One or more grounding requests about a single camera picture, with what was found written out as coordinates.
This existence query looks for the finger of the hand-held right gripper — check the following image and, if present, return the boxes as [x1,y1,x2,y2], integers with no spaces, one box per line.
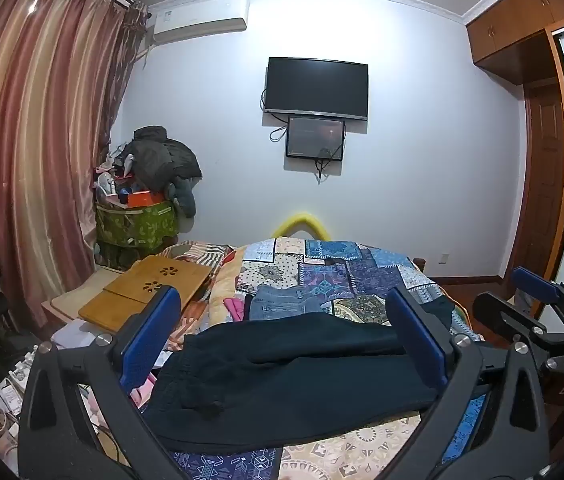
[512,267,564,311]
[472,292,547,346]

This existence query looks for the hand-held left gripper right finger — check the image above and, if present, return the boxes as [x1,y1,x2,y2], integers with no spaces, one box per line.
[386,287,550,480]

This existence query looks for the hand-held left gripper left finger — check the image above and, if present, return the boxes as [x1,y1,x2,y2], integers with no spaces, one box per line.
[18,285,197,480]

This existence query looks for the dark navy pants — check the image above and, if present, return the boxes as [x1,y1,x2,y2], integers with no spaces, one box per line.
[144,311,455,453]

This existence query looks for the wooden lap desk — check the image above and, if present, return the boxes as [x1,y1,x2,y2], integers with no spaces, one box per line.
[78,255,213,333]

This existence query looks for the beige side table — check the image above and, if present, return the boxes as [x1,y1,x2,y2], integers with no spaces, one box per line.
[42,267,118,321]

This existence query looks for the pink cloth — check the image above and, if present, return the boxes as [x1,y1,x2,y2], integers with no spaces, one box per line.
[222,297,247,322]

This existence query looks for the patchwork quilt bed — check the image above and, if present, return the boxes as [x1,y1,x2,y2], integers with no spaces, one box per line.
[142,237,487,480]

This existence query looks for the striped patterned blanket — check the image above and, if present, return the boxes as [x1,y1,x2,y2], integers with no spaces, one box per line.
[162,240,235,281]

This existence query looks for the green storage bag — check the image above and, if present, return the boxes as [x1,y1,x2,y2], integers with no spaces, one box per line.
[94,199,180,266]

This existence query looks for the brown wooden door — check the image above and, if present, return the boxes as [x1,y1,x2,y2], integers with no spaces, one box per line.
[522,80,564,291]

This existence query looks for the orange box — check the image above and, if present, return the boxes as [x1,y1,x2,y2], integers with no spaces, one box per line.
[127,190,165,208]

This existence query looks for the blue denim jeans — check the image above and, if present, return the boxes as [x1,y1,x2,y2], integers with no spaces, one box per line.
[248,285,333,322]

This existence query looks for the grey hanging cloth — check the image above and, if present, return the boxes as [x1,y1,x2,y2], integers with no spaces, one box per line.
[166,179,199,219]

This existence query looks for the yellow foam tube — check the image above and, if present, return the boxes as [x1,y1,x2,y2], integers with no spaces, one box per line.
[271,212,329,240]

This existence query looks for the pile of dark jackets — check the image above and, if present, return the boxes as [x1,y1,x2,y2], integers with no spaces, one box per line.
[122,125,203,193]

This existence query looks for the small black monitor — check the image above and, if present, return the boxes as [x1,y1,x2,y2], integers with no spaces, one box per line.
[285,115,347,161]

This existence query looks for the striped pink curtain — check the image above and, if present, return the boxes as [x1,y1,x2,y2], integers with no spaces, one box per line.
[0,0,150,331]

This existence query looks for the wooden overhead cabinet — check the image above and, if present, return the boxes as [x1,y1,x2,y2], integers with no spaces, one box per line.
[464,0,564,86]

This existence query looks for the white air conditioner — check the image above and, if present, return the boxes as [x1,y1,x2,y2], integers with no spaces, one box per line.
[149,0,251,45]

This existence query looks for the black wall television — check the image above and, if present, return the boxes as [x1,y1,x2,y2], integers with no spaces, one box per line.
[264,57,369,122]

